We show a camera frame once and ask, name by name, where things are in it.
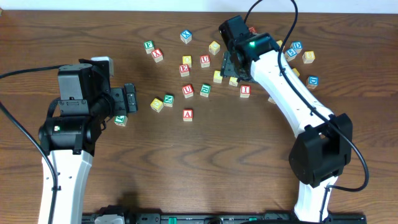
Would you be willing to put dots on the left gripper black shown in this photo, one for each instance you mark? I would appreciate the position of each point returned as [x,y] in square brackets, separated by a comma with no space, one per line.
[129,98]

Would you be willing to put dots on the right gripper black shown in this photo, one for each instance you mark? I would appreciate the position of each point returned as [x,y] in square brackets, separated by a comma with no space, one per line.
[228,68]

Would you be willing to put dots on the red I block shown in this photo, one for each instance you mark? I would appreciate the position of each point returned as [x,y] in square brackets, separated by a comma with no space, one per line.
[245,91]

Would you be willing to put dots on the red A block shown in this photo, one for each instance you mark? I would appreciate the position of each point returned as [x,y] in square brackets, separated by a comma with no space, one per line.
[188,115]

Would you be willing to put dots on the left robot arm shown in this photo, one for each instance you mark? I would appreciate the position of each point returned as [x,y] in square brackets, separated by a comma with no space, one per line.
[72,126]

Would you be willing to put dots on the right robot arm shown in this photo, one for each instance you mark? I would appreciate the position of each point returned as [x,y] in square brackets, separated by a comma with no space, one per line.
[321,149]

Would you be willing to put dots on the yellow block centre right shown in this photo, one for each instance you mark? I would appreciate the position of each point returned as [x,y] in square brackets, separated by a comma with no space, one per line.
[233,81]

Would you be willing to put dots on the yellow block centre left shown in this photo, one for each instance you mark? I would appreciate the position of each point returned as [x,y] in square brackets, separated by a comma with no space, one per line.
[217,78]

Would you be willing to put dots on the yellow block top centre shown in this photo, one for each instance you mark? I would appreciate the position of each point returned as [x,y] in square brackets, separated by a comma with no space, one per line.
[214,48]

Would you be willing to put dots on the red U block upper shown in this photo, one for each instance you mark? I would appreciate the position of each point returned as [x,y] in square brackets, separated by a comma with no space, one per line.
[205,61]

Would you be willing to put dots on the red u block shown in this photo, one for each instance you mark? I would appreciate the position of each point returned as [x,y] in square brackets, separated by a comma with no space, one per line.
[205,61]
[187,91]

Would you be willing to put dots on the green R block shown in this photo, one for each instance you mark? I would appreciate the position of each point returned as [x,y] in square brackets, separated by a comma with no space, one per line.
[205,90]

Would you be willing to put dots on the yellow 2 block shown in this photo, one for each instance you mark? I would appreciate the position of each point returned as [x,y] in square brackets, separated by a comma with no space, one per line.
[157,105]

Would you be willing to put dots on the green J block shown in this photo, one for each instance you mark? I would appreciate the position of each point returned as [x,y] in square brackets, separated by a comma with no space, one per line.
[121,120]

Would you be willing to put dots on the green N block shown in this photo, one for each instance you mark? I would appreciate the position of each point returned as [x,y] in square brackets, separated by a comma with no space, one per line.
[168,100]

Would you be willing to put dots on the yellow block upper left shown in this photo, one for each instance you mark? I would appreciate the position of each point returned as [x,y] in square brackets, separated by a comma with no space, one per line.
[187,59]

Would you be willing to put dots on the red E block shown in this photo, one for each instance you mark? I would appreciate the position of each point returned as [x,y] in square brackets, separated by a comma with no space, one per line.
[184,70]

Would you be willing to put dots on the red Y block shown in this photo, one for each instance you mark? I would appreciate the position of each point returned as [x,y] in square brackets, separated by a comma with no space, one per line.
[157,55]

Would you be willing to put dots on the red U block lower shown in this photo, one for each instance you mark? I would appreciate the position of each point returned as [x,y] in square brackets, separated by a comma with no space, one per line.
[187,91]

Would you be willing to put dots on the green F block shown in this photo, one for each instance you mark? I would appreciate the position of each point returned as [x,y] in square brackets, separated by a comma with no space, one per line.
[149,46]

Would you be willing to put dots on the red W block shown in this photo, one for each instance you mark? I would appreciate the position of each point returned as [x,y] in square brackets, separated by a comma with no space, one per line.
[253,30]

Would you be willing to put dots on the blue P block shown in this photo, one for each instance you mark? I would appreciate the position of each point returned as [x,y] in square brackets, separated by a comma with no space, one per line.
[271,100]

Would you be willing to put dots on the blue X block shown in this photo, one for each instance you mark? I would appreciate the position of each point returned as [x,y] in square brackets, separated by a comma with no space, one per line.
[186,36]

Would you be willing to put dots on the yellow block top right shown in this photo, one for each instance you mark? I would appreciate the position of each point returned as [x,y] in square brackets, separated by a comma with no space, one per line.
[279,42]

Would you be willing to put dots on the blue S block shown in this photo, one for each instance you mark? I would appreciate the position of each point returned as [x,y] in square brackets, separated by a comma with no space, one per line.
[290,54]

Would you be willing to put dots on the yellow block right middle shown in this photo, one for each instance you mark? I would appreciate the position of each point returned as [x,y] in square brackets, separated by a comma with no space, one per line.
[296,72]

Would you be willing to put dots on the blue D block upper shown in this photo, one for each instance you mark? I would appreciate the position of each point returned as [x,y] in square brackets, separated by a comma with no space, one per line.
[296,46]

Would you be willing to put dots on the blue d block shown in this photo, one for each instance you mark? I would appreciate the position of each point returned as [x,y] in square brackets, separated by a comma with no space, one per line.
[312,82]
[296,46]

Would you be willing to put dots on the yellow B block far right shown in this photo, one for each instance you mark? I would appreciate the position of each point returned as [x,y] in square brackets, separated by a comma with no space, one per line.
[308,57]

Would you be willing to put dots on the blue D block right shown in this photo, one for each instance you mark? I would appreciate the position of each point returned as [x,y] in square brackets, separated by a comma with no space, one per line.
[312,82]

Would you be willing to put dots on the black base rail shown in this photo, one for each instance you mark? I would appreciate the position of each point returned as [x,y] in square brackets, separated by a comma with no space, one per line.
[148,218]

